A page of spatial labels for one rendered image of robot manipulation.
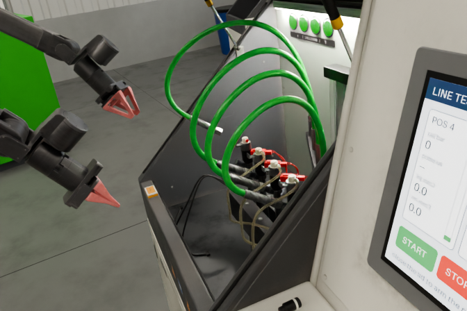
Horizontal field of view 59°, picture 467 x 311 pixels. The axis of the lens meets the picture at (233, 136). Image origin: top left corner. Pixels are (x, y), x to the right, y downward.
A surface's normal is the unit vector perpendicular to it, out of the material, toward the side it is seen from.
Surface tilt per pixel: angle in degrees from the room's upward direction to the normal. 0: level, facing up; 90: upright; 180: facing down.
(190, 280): 0
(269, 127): 90
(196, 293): 0
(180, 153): 90
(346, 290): 76
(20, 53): 90
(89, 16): 90
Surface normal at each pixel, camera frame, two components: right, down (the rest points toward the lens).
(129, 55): 0.47, 0.30
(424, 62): -0.92, 0.04
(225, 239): -0.12, -0.91
